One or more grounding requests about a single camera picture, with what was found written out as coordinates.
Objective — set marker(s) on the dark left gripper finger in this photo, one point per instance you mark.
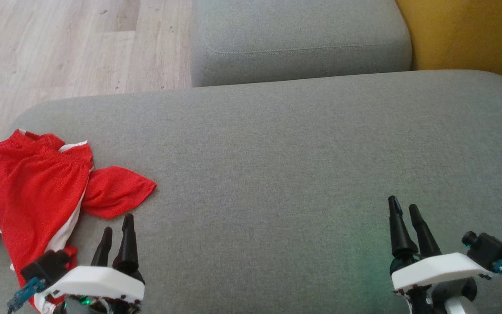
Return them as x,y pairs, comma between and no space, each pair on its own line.
103,248
127,253

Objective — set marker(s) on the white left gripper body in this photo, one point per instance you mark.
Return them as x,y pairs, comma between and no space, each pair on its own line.
98,283

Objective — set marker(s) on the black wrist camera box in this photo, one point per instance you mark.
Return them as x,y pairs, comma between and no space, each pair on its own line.
48,266
488,250

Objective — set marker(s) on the large grey sofa ottoman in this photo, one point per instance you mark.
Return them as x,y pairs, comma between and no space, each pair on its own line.
277,174

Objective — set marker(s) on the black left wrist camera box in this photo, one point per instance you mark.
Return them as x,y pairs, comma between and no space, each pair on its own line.
48,266

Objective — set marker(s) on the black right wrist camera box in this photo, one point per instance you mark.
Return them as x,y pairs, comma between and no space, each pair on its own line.
488,250

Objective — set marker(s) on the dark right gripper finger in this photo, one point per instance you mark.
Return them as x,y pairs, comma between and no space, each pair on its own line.
425,242
401,240

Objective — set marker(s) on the wide yellow sofa back cushion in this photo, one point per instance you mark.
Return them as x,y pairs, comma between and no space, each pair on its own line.
473,35

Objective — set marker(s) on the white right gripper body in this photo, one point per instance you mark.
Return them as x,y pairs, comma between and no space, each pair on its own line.
438,268

